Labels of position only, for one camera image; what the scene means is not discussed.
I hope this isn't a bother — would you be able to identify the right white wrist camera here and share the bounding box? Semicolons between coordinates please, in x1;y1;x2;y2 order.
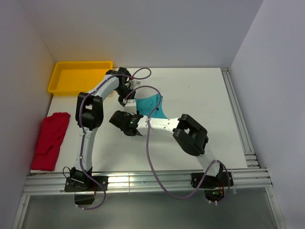
124;99;137;115

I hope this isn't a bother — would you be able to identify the aluminium rail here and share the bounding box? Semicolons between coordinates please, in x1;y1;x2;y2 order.
12;167;273;229
220;67;260;169

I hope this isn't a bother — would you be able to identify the yellow plastic tray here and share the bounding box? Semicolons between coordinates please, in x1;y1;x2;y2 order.
47;61;113;96

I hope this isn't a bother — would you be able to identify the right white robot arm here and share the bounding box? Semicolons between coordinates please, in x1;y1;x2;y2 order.
109;111;224;186

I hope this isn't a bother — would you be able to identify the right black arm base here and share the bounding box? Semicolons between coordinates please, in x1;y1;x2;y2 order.
188;171;234;203

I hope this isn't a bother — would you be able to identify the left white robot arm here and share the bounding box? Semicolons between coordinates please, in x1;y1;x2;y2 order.
70;67;132;190

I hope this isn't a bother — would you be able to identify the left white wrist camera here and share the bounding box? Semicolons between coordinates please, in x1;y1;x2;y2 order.
130;80;141;89

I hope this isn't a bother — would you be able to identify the red t shirt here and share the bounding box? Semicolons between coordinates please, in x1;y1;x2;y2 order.
30;112;71;171

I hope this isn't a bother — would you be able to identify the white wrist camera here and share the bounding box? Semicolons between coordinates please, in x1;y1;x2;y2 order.
124;99;137;115
130;80;141;89

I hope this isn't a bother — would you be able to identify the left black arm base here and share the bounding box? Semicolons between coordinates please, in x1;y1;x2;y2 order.
62;167;108;207

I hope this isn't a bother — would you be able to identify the right side aluminium rail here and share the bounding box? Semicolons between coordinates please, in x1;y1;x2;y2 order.
220;67;260;169

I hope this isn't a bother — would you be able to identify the front aluminium rail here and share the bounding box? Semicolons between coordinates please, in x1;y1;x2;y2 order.
12;167;273;229

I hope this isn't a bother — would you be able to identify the teal t shirt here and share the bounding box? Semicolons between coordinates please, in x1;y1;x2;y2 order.
136;94;167;119

